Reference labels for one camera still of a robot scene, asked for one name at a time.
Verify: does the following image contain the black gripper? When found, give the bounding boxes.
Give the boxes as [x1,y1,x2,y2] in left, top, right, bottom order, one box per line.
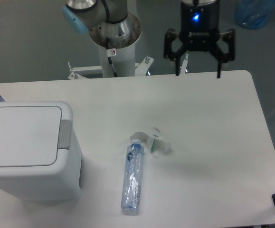
[163,0,236,79]

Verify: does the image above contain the white trash can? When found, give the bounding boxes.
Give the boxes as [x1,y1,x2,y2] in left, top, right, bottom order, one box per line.
[0,101,83,201]

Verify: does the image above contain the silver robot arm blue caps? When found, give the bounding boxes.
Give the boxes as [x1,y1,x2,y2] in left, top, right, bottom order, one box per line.
[62,0,235,77]

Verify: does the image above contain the blue plastic bag on floor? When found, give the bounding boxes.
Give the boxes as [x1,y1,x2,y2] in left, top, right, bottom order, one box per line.
[234,0,275,29]

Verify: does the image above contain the crumpled white paper wrapper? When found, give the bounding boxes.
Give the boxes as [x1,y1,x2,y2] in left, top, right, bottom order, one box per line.
[130,127,171,158]

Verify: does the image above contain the clear crushed plastic bottle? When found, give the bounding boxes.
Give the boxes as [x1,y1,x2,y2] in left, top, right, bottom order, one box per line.
[121,139,144,215]

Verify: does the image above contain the white levelling foot bracket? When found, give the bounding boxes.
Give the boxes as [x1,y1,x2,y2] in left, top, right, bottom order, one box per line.
[180,53,189,75]

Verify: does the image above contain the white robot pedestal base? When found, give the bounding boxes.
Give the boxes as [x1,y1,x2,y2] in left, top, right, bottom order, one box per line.
[68,41,154,80]

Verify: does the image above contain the black cable on pedestal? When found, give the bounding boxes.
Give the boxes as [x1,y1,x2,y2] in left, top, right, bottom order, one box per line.
[105,37,118,78]

